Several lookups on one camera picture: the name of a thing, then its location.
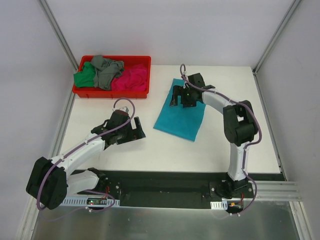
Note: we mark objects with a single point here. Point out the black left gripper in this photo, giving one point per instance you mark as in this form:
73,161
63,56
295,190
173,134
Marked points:
131,131

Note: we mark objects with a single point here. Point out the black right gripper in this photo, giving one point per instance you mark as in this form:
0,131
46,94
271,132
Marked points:
181,93

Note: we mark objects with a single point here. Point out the teal t shirt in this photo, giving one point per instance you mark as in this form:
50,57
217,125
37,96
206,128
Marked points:
179,121

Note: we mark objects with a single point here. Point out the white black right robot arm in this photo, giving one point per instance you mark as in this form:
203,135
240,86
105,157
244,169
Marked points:
240,125

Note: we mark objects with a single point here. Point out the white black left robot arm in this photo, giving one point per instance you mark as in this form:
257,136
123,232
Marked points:
53,179

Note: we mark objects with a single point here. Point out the pink t shirt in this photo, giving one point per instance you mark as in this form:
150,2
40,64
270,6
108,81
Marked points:
133,79

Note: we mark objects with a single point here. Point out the red plastic bin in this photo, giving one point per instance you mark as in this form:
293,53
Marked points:
129,62

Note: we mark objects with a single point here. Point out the grey t shirt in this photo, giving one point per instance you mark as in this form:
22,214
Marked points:
106,70

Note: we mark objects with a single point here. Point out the green t shirt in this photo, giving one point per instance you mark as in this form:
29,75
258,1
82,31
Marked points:
85,77

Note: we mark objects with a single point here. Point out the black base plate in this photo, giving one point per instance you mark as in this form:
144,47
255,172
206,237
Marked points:
178,190

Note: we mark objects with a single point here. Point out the left white cable duct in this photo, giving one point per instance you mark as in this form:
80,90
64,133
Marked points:
92,202

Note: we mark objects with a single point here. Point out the white cable duct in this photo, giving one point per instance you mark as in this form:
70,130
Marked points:
92,202
219,205

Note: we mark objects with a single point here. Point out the right white cable duct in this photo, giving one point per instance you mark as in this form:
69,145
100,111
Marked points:
219,205

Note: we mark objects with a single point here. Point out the aluminium front rail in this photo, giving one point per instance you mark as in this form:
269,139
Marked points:
281,189

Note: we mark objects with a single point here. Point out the right aluminium frame post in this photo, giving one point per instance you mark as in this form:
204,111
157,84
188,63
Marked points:
277,34

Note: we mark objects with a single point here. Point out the aluminium frame post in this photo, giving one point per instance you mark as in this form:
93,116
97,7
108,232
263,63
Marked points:
277,34
58,32

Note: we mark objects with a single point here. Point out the left aluminium frame post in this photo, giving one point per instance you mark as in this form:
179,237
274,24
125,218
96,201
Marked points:
58,32

